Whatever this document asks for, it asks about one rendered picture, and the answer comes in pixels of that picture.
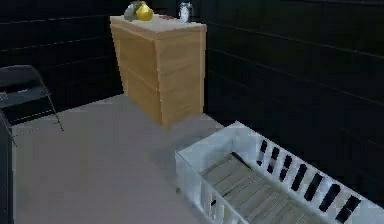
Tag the light wooden chest of drawers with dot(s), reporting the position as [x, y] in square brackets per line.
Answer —
[173, 73]

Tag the white slatted crib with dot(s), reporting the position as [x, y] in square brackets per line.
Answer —
[233, 146]

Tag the small silver alarm clock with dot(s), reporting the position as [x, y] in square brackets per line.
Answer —
[185, 12]

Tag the yellow round vase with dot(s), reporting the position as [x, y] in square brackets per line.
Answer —
[144, 12]

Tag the black folding chair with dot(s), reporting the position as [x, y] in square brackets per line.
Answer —
[20, 86]

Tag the black furniture edge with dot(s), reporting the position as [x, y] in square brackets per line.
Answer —
[5, 173]

